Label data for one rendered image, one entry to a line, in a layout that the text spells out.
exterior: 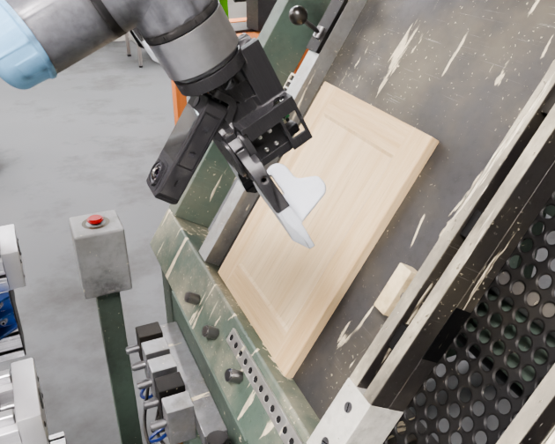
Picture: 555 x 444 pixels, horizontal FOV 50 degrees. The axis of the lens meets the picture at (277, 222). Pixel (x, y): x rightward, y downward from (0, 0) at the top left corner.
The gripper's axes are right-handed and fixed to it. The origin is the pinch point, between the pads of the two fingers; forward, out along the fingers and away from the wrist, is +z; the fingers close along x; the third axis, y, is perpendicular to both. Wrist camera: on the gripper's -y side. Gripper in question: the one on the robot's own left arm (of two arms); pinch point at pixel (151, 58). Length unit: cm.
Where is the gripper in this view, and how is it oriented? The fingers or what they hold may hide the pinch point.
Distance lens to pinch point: 128.1
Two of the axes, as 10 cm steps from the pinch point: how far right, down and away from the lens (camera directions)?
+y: 8.1, -5.8, 0.8
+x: -3.9, -4.4, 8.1
